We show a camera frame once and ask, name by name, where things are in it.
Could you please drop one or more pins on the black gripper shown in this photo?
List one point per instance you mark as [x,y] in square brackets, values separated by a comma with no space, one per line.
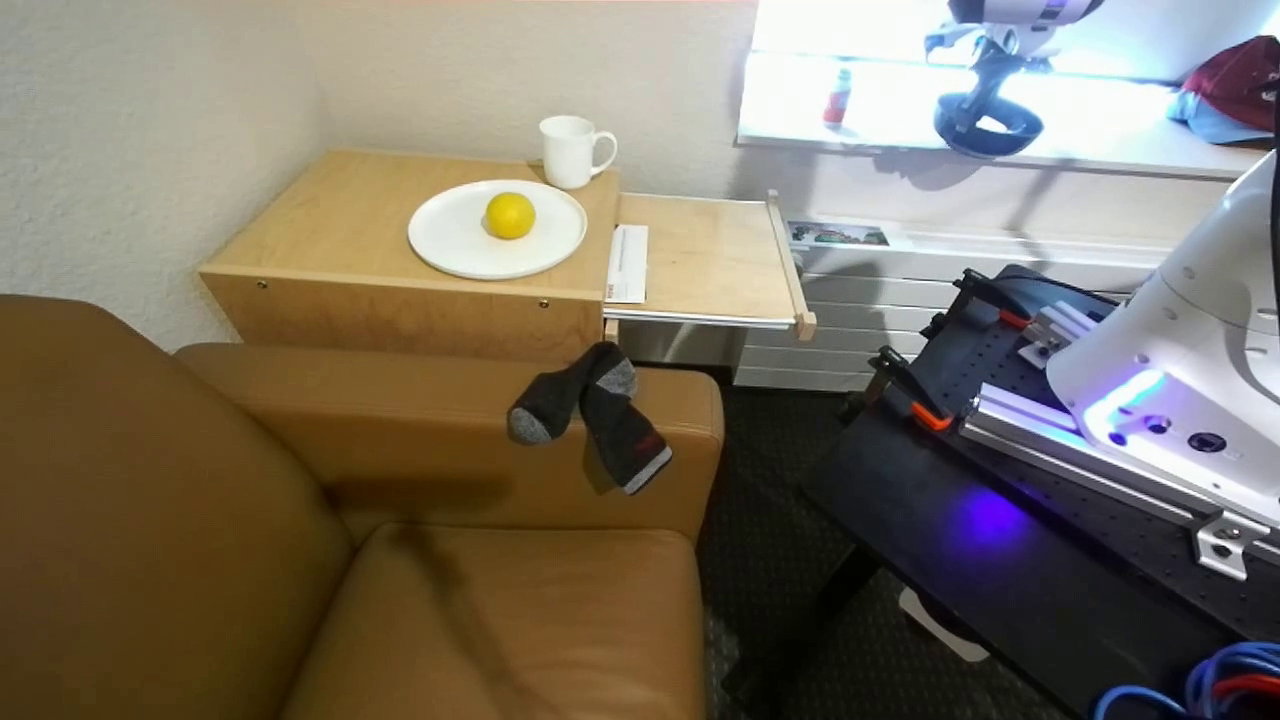
[998,50]

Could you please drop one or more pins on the wooden pull-out nightstand shelf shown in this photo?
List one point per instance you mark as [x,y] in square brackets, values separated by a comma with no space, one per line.
[714,265]

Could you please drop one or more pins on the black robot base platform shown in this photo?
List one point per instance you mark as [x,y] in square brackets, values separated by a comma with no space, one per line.
[1061,582]

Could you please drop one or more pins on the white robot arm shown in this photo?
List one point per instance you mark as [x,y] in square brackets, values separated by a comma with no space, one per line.
[1186,376]

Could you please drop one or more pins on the wooden nightstand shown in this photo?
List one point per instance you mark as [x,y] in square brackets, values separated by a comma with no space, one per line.
[329,265]

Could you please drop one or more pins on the small red-labelled bottle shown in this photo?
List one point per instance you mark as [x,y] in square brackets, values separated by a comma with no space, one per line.
[836,99]

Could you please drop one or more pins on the red cap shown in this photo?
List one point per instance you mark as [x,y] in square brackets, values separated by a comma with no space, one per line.
[1232,93]

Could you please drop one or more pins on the white ceramic mug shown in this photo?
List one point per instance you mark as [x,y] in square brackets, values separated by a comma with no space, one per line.
[578,151]

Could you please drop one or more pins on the yellow lemon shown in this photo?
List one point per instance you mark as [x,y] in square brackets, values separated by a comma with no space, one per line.
[509,216]

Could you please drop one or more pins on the grey black sock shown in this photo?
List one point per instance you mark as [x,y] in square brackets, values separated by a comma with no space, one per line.
[596,391]

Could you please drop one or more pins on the white round plate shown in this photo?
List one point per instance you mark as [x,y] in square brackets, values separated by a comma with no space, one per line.
[448,230]

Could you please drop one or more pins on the brown leather armchair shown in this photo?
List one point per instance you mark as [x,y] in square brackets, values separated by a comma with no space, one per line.
[314,534]

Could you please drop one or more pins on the white wall heater unit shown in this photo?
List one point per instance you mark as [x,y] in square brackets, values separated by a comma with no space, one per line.
[877,286]

